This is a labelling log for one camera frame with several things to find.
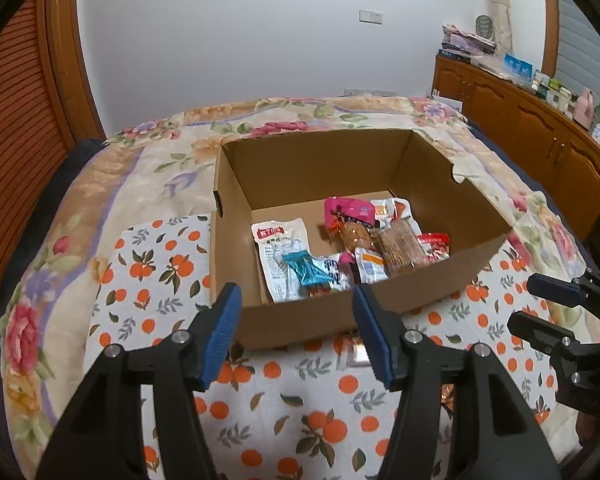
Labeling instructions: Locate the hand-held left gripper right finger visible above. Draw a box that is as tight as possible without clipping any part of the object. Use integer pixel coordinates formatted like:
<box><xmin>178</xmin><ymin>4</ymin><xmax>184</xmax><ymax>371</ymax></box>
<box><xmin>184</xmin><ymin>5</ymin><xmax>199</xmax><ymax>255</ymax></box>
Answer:
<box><xmin>352</xmin><ymin>285</ymin><xmax>563</xmax><ymax>480</ymax></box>

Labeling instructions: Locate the wooden cabinet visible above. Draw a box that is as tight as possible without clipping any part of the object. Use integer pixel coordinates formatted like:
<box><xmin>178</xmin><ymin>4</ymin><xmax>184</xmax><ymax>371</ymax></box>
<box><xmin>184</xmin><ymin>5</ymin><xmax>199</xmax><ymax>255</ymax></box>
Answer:
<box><xmin>432</xmin><ymin>55</ymin><xmax>600</xmax><ymax>241</ymax></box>

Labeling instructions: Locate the blue box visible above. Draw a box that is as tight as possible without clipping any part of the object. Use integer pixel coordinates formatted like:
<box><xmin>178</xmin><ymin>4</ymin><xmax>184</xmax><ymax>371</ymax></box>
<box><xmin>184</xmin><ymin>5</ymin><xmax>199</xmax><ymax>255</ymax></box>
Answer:
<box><xmin>504</xmin><ymin>54</ymin><xmax>536</xmax><ymax>81</ymax></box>

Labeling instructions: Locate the white and red snack packet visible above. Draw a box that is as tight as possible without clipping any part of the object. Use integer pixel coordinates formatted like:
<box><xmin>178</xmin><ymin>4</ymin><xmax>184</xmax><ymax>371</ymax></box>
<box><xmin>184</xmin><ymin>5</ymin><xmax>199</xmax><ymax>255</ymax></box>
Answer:
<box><xmin>370</xmin><ymin>197</ymin><xmax>413</xmax><ymax>231</ymax></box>

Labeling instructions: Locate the blue foil snack packet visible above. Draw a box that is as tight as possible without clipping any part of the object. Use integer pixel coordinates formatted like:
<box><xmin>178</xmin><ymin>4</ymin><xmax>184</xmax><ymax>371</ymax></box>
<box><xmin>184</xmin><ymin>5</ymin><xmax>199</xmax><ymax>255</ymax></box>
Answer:
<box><xmin>281</xmin><ymin>250</ymin><xmax>331</xmax><ymax>286</ymax></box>

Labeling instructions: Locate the floral blanket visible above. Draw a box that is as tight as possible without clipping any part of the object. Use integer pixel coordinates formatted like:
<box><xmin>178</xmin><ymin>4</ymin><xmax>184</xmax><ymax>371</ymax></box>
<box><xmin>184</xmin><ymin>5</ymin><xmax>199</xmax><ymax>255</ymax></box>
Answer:
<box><xmin>0</xmin><ymin>95</ymin><xmax>588</xmax><ymax>466</ymax></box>

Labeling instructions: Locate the brown cardboard box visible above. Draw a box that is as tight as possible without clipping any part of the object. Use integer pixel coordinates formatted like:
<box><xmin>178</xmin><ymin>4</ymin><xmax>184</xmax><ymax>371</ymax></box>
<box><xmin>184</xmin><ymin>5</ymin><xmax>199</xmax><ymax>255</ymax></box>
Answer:
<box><xmin>209</xmin><ymin>128</ymin><xmax>513</xmax><ymax>352</ymax></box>

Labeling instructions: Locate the wooden wardrobe frame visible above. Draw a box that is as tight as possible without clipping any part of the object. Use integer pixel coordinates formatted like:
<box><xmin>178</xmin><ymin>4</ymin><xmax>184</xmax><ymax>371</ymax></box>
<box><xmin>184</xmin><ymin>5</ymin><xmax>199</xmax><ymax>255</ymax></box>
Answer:
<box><xmin>35</xmin><ymin>0</ymin><xmax>106</xmax><ymax>141</ymax></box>

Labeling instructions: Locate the white orange-label snack packet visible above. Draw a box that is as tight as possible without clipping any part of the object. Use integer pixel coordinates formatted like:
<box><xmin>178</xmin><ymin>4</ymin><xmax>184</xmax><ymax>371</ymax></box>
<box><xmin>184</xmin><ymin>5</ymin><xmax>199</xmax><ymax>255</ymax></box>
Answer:
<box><xmin>355</xmin><ymin>247</ymin><xmax>392</xmax><ymax>284</ymax></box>

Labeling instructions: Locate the stack of papers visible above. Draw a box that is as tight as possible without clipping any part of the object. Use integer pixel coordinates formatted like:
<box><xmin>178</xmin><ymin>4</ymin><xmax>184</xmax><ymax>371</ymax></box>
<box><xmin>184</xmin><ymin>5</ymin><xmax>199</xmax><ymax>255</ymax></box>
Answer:
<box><xmin>440</xmin><ymin>24</ymin><xmax>497</xmax><ymax>58</ymax></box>

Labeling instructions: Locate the brown grid snack packet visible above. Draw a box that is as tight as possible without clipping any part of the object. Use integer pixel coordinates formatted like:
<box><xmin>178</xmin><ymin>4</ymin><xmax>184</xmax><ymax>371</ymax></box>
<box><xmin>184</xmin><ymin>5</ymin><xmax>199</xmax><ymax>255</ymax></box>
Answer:
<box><xmin>370</xmin><ymin>220</ymin><xmax>428</xmax><ymax>276</ymax></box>

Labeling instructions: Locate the pink snack packet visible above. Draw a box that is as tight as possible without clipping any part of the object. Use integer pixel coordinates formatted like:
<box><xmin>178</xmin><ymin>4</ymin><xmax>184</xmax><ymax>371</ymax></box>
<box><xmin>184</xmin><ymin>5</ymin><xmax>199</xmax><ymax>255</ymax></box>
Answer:
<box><xmin>321</xmin><ymin>196</ymin><xmax>378</xmax><ymax>288</ymax></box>

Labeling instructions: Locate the wooden louvered wardrobe door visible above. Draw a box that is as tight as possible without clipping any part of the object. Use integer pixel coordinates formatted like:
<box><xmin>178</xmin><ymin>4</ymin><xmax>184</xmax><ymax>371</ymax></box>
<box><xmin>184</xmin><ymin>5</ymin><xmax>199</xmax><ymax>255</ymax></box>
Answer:
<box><xmin>0</xmin><ymin>0</ymin><xmax>71</xmax><ymax>361</ymax></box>

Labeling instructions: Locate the white orange-print cloth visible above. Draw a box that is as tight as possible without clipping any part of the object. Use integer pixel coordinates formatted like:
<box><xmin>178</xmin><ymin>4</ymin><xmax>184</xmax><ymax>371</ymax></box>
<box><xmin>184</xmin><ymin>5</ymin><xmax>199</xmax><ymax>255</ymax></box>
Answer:
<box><xmin>82</xmin><ymin>212</ymin><xmax>600</xmax><ymax>480</ymax></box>

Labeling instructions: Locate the row of small bottles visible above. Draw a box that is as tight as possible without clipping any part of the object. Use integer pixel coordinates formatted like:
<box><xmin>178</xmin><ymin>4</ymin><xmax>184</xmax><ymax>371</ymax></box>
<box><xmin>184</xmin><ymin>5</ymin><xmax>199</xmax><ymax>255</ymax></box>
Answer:
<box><xmin>532</xmin><ymin>71</ymin><xmax>576</xmax><ymax>111</ymax></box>

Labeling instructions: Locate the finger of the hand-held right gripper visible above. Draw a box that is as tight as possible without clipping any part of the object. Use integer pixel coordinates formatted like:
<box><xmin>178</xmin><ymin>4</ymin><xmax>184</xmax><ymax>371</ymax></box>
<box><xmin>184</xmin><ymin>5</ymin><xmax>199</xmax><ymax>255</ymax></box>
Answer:
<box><xmin>526</xmin><ymin>267</ymin><xmax>600</xmax><ymax>313</ymax></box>
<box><xmin>507</xmin><ymin>311</ymin><xmax>581</xmax><ymax>366</ymax></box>

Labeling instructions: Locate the golden brown snack packet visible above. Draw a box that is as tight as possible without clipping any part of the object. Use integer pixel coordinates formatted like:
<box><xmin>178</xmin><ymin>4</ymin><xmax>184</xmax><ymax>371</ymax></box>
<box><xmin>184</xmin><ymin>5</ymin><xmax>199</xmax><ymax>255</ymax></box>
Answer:
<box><xmin>439</xmin><ymin>382</ymin><xmax>456</xmax><ymax>418</ymax></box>

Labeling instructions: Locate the large white snack packet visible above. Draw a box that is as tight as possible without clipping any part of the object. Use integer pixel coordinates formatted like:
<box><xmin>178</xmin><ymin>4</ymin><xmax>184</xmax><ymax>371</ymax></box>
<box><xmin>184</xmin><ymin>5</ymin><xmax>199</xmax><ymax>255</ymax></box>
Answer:
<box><xmin>251</xmin><ymin>217</ymin><xmax>313</xmax><ymax>303</ymax></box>

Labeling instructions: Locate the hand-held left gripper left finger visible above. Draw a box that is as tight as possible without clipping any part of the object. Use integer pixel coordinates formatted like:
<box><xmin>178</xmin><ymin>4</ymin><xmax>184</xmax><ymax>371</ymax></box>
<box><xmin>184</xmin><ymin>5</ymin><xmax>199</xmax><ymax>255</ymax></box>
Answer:
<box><xmin>35</xmin><ymin>284</ymin><xmax>242</xmax><ymax>480</ymax></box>

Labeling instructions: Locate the small cream snack packet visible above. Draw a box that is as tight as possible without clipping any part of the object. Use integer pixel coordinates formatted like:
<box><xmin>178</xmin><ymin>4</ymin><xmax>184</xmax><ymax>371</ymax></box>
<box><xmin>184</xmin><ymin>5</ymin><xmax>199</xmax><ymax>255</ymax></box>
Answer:
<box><xmin>345</xmin><ymin>337</ymin><xmax>372</xmax><ymax>367</ymax></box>

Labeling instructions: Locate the pink bottle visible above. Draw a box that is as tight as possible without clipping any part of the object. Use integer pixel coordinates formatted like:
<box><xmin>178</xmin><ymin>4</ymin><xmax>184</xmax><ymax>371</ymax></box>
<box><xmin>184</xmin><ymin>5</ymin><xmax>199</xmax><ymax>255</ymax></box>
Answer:
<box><xmin>574</xmin><ymin>87</ymin><xmax>598</xmax><ymax>126</ymax></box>

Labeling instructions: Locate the wooden window frame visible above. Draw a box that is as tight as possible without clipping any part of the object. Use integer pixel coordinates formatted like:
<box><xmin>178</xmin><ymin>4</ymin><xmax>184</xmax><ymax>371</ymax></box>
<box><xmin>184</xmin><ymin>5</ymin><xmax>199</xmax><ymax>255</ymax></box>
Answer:
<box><xmin>540</xmin><ymin>0</ymin><xmax>561</xmax><ymax>76</ymax></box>

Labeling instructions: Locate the beige curtain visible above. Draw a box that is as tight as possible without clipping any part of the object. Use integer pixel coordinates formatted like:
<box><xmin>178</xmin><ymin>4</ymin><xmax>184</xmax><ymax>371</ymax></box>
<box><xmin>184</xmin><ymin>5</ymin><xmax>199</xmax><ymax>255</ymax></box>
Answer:
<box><xmin>482</xmin><ymin>0</ymin><xmax>511</xmax><ymax>56</ymax></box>

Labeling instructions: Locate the white printed snack packet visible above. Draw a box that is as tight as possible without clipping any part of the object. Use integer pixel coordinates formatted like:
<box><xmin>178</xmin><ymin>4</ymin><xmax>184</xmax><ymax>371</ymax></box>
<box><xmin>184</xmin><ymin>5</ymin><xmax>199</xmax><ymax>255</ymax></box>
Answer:
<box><xmin>310</xmin><ymin>254</ymin><xmax>355</xmax><ymax>297</ymax></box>

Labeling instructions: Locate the white paper bag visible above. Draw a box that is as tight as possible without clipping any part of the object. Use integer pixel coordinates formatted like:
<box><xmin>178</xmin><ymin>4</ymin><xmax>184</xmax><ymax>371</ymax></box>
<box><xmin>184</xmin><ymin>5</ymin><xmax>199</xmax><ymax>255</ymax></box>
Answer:
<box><xmin>430</xmin><ymin>91</ymin><xmax>465</xmax><ymax>113</ymax></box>

